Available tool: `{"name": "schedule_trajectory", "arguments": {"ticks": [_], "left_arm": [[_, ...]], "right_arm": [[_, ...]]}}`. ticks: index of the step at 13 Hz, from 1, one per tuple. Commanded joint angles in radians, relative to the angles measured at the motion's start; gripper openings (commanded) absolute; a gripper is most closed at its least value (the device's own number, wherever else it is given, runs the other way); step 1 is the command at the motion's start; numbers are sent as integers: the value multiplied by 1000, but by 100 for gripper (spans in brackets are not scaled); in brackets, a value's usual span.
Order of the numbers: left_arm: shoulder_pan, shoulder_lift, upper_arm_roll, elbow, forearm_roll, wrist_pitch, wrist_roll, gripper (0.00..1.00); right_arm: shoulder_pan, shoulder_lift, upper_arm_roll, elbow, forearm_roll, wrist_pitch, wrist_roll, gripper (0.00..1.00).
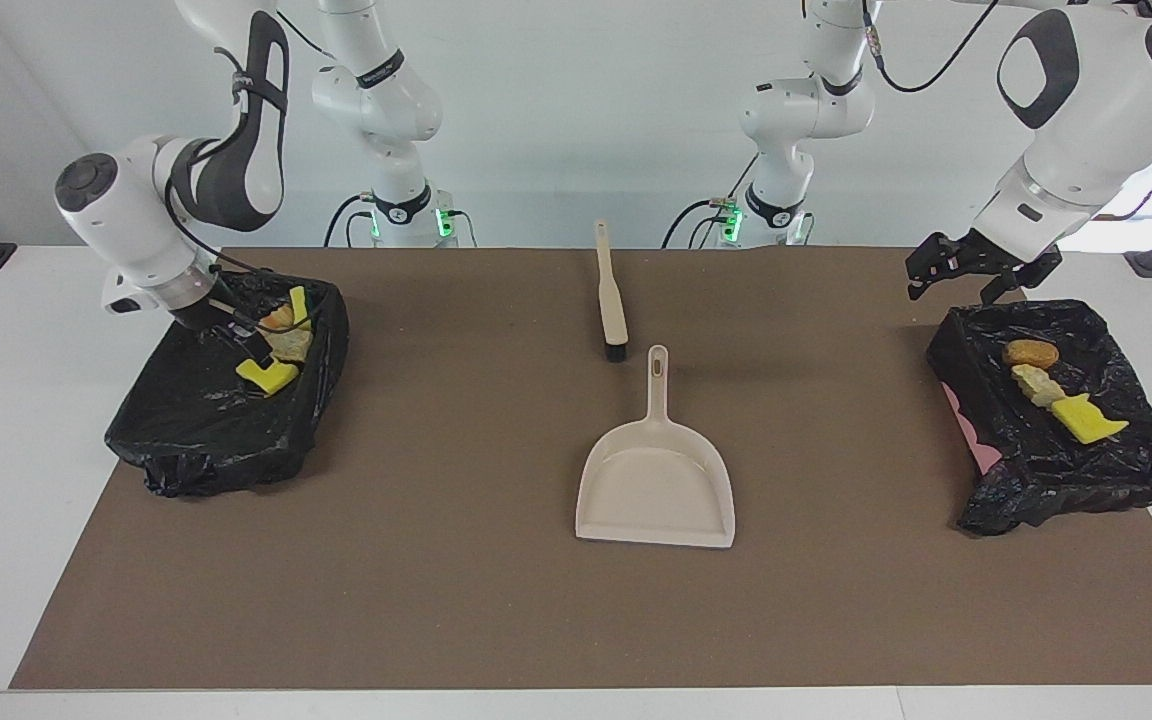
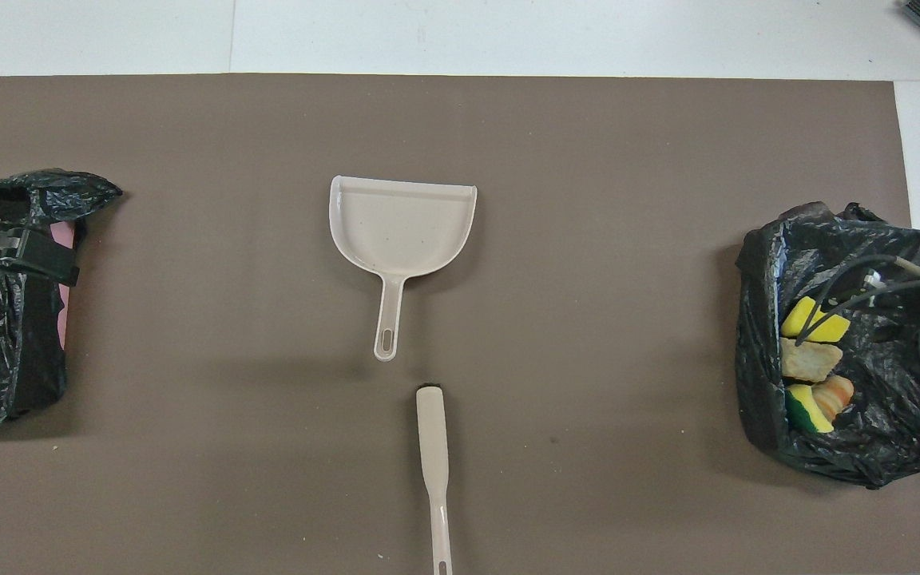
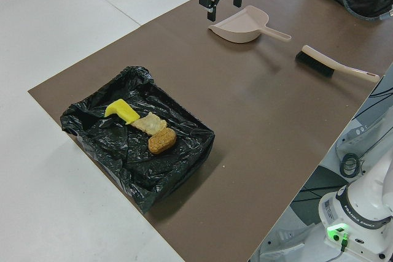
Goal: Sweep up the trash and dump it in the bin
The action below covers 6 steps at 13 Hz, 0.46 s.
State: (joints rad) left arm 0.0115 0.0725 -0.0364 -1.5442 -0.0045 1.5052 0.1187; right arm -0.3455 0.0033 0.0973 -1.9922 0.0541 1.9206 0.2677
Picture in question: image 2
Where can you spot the beige plastic dustpan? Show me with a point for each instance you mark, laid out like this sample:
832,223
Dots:
400,224

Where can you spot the large beige rock chunk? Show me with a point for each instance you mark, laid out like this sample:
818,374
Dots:
807,361

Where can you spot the yellow green sponge wedge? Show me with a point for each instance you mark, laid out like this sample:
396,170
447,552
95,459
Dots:
805,409

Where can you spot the yellow sponge block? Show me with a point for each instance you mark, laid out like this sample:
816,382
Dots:
831,329

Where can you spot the small beige orange rock chunk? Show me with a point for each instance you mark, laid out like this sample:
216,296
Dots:
837,395

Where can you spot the left black trash bag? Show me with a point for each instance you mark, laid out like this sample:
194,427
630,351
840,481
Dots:
29,359

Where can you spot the black trash bag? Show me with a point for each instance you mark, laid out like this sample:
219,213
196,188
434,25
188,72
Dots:
29,359
891,447

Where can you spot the right black trash bag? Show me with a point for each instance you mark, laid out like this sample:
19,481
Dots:
891,447

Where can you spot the brown table mat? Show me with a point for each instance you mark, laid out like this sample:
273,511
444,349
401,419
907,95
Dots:
588,160

